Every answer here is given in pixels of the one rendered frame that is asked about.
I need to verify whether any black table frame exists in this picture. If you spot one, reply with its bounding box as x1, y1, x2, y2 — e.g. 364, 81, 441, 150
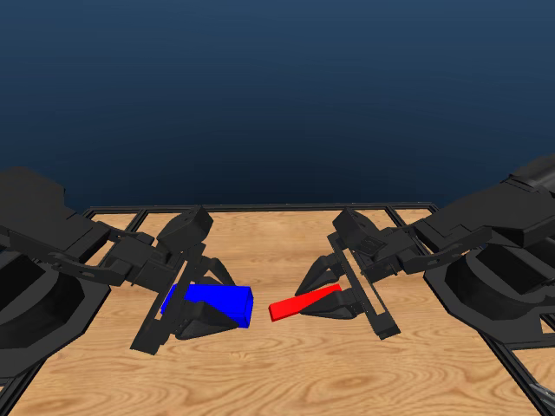
0, 202, 555, 416

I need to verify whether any blue hollow socket block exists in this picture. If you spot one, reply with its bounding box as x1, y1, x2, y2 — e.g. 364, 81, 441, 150
160, 283, 254, 329

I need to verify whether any thin red peg bar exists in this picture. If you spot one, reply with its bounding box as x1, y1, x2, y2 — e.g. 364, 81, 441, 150
268, 283, 343, 322

